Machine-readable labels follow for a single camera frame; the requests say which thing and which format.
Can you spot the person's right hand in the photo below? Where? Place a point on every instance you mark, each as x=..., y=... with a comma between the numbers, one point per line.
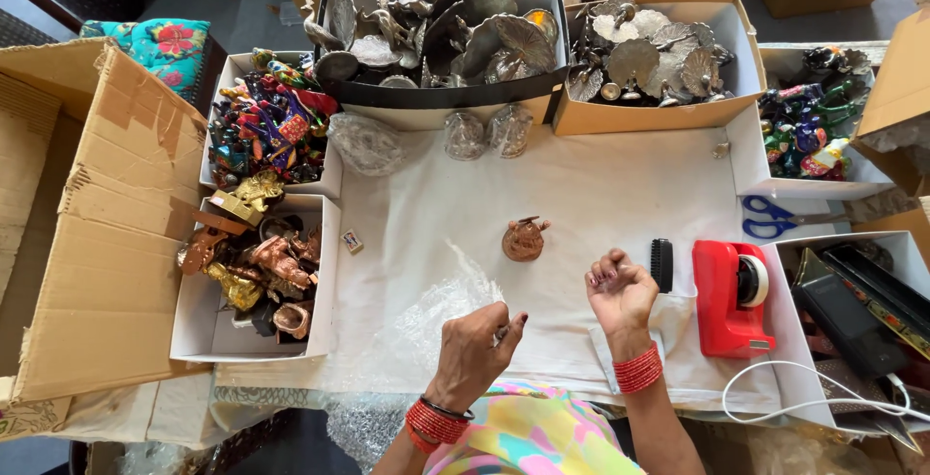
x=625, y=301

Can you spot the person's left hand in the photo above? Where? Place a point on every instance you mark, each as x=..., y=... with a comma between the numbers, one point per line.
x=469, y=351

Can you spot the person's right fingers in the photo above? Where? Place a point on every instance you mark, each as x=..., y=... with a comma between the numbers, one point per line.
x=604, y=270

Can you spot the clear bubble wrap sheet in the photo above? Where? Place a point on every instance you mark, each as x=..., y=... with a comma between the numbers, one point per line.
x=436, y=315

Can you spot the black brush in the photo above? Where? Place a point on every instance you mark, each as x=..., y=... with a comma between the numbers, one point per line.
x=662, y=266

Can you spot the copper figurine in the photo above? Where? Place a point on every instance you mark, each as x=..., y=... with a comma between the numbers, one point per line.
x=524, y=240

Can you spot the white cloth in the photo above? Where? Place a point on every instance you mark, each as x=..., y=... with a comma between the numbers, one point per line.
x=596, y=184

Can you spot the red bangles on right wrist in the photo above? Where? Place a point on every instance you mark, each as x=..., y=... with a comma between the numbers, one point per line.
x=638, y=370

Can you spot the red bangles on wrist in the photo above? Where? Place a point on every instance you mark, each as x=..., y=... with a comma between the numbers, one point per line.
x=436, y=423
x=638, y=370

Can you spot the red tape dispenser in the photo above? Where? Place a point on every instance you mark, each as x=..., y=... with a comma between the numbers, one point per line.
x=719, y=308

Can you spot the white tape roll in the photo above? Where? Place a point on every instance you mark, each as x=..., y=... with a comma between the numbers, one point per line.
x=755, y=280

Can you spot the tan cardboard box of peacocks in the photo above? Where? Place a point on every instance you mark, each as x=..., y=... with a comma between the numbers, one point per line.
x=639, y=119

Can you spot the small metal piece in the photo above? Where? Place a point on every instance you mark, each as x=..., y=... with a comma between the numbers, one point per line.
x=721, y=149

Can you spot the small bubble wrapped figurine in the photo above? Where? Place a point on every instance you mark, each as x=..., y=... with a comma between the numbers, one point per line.
x=510, y=131
x=464, y=136

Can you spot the person's colourful garment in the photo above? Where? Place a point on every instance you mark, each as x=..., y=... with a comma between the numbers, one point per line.
x=530, y=431

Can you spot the white box of painted elephants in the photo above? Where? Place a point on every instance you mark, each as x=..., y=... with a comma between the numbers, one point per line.
x=748, y=163

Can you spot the white box of black trays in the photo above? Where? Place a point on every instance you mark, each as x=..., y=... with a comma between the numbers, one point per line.
x=788, y=330

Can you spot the pile of silver metal peacocks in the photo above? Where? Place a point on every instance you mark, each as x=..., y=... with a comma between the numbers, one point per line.
x=646, y=54

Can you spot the red bangles on left wrist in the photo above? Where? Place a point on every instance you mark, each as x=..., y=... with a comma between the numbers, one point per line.
x=436, y=423

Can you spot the black box of metal peacocks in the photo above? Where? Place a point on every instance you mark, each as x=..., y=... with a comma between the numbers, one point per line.
x=436, y=96

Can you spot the pile of painted elephant figurines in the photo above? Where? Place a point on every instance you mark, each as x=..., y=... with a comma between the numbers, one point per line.
x=810, y=123

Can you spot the small printed matchbox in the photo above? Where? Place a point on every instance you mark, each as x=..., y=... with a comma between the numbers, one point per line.
x=352, y=241

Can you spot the large bubble wrapped figurine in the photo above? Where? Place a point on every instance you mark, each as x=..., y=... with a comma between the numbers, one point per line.
x=365, y=144

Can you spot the painted black tray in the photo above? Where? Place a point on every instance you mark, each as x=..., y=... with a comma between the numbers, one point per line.
x=883, y=290

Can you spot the pile of dark metal peacocks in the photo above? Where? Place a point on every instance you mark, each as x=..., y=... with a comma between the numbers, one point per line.
x=443, y=32

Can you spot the white box of colourful figurines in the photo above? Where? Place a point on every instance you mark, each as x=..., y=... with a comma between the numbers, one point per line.
x=330, y=181

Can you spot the cardboard box with flap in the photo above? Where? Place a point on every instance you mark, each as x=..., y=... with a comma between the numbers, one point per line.
x=897, y=90

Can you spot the pile of copper brass figurines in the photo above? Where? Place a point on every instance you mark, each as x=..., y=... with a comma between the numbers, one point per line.
x=254, y=264

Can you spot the pile of colourful painted figurines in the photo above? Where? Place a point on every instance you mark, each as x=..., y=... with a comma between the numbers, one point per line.
x=269, y=123

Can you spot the white box of copper figurines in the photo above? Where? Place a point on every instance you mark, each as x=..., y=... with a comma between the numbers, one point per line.
x=211, y=337

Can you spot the large open cardboard box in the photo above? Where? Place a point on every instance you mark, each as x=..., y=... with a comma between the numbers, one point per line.
x=109, y=242

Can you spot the floral cushion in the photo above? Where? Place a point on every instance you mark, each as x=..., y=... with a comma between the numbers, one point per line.
x=160, y=46

